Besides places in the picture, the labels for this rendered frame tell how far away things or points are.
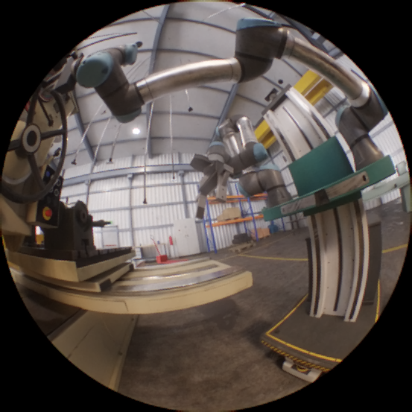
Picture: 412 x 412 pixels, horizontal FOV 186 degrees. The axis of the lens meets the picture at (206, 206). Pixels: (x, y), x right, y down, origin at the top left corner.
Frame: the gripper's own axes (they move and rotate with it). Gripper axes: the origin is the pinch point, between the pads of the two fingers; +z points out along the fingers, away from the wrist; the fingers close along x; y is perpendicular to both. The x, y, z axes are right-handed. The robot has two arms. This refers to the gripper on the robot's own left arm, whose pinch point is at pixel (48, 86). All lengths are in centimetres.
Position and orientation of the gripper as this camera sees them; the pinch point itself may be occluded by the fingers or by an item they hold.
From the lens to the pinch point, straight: 59.5
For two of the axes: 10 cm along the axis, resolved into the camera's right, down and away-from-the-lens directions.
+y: 3.4, 2.8, -9.0
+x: -0.1, 9.5, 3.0
